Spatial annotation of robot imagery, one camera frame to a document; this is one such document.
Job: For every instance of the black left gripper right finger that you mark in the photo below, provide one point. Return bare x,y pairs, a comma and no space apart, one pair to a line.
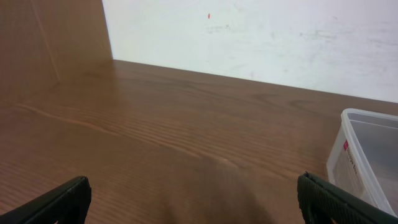
323,202

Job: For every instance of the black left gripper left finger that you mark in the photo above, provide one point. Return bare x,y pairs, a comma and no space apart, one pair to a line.
67,203

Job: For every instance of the clear plastic container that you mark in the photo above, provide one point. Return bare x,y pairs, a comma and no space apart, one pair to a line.
363,159

